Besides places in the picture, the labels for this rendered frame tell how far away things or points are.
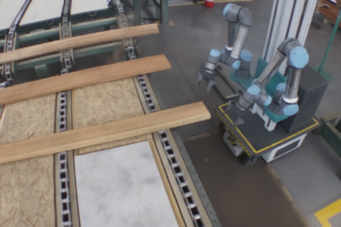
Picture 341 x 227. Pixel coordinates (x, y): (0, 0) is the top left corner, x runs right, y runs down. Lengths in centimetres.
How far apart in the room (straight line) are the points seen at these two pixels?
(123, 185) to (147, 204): 17
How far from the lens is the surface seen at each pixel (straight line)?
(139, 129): 155
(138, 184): 137
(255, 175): 248
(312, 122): 272
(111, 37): 251
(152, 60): 216
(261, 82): 179
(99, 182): 141
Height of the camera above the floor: 201
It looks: 41 degrees down
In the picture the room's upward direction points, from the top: straight up
